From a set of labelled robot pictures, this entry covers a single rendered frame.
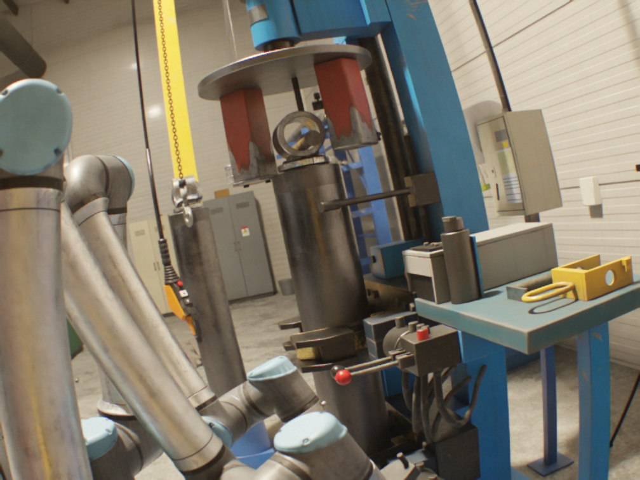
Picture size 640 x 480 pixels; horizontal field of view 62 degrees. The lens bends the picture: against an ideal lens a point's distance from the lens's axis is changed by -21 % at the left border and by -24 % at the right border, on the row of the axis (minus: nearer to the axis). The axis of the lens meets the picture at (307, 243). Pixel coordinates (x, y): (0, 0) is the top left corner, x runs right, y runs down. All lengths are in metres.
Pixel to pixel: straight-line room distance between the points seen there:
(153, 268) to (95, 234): 10.91
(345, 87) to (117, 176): 0.83
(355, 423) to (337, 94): 1.01
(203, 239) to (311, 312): 1.36
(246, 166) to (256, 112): 0.19
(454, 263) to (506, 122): 0.98
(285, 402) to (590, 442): 0.69
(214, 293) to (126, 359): 2.46
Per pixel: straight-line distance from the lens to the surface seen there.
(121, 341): 0.84
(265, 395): 1.28
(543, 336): 1.17
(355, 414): 2.06
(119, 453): 1.34
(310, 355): 1.94
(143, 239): 12.13
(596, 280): 1.29
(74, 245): 0.82
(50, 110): 0.68
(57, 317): 0.68
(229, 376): 3.34
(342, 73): 1.94
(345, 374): 1.45
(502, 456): 2.34
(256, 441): 3.43
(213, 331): 3.29
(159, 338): 1.19
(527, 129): 2.45
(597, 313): 1.24
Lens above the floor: 1.34
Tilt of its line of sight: 3 degrees down
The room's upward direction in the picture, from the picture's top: 12 degrees counter-clockwise
